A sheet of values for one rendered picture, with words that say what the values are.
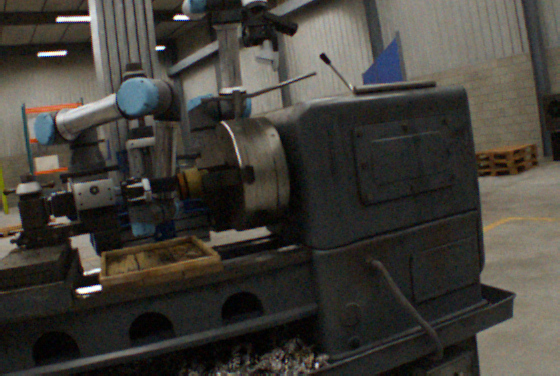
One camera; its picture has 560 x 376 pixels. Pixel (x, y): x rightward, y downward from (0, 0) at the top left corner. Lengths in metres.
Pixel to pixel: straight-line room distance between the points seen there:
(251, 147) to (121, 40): 1.05
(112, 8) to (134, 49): 0.20
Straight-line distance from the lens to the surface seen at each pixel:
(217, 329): 1.25
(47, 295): 1.13
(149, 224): 1.55
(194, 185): 1.28
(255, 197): 1.22
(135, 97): 1.47
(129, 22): 2.14
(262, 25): 1.40
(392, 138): 1.32
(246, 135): 1.24
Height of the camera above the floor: 1.16
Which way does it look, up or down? 3 degrees down
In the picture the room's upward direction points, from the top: 8 degrees counter-clockwise
